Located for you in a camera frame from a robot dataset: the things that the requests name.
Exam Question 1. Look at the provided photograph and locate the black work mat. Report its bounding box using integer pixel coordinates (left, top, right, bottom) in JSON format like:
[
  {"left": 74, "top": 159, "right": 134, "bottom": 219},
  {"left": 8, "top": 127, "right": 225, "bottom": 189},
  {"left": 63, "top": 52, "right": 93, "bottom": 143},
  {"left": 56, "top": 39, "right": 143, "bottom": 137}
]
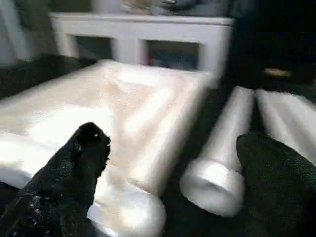
[{"left": 0, "top": 53, "right": 316, "bottom": 237}]

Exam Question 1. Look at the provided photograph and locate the white plastic table top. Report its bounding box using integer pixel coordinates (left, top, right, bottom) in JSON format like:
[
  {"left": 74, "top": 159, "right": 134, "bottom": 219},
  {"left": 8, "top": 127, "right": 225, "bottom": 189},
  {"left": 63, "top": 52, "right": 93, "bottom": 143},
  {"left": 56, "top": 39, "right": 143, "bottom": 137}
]
[{"left": 0, "top": 60, "right": 219, "bottom": 237}]

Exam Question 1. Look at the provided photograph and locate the white glass-door cabinet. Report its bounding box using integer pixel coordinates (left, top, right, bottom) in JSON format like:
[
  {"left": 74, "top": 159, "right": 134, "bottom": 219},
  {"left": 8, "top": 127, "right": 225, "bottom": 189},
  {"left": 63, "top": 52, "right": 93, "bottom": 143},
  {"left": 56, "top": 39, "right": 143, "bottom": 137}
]
[{"left": 48, "top": 11, "right": 235, "bottom": 73}]

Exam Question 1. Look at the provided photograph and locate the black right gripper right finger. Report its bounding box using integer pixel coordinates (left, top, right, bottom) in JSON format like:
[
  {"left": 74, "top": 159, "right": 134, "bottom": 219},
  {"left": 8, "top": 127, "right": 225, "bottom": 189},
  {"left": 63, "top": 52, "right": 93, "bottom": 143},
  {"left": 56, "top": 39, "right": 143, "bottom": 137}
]
[{"left": 236, "top": 134, "right": 316, "bottom": 237}]

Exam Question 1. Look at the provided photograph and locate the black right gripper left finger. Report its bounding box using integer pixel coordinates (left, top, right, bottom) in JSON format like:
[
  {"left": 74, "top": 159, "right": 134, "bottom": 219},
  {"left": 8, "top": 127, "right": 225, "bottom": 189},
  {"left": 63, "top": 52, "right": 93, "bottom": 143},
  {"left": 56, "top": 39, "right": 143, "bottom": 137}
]
[{"left": 4, "top": 122, "right": 111, "bottom": 237}]

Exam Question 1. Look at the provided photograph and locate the small yellow label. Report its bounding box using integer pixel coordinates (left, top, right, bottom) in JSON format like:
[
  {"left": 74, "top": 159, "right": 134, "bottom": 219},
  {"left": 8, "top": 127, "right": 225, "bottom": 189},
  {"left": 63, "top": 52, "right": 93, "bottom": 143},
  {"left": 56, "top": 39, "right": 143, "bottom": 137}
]
[{"left": 263, "top": 67, "right": 291, "bottom": 77}]

